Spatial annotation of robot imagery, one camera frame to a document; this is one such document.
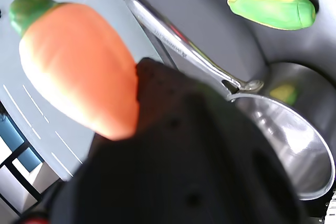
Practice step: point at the orange toy carrot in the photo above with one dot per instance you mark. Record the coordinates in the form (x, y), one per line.
(78, 64)

